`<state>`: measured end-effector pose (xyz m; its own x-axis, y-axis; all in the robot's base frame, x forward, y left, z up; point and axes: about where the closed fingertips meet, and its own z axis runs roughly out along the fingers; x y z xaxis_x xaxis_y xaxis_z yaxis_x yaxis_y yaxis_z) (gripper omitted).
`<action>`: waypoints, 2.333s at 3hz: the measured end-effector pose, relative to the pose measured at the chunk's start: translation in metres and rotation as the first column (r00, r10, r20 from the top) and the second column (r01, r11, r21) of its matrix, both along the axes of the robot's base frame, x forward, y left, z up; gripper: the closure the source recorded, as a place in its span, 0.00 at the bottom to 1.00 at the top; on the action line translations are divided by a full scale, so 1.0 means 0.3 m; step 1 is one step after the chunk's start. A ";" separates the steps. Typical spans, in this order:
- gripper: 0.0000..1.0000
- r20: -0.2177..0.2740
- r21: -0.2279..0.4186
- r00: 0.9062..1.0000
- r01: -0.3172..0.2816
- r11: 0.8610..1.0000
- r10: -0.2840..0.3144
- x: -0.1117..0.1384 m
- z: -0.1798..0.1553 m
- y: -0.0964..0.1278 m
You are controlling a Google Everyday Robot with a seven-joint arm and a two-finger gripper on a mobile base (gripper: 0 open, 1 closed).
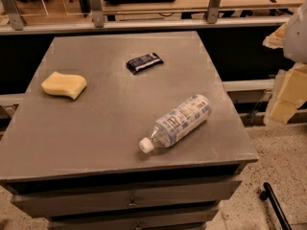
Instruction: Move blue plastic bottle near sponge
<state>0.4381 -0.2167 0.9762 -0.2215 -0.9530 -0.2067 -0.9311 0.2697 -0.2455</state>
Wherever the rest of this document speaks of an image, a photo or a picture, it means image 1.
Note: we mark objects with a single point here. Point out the lower grey drawer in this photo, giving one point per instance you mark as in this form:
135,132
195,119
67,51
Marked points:
165,219

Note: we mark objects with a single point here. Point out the dark blue snack packet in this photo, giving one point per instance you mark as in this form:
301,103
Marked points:
139,64

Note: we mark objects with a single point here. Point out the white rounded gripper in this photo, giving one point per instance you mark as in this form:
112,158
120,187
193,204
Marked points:
296,37

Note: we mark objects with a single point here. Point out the grey drawer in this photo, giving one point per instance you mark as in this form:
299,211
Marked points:
165,219
123,197

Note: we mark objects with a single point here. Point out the grey drawer cabinet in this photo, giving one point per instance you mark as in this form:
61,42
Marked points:
54,143

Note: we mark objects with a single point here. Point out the blue label plastic bottle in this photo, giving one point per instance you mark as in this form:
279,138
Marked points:
177,123

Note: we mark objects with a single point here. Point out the upper grey drawer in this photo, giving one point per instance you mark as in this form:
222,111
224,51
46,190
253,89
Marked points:
123,197

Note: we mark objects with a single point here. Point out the black floor stand leg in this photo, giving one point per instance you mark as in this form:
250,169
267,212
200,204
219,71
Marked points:
268,194

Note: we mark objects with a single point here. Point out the yellow sponge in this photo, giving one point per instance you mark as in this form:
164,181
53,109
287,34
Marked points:
58,84

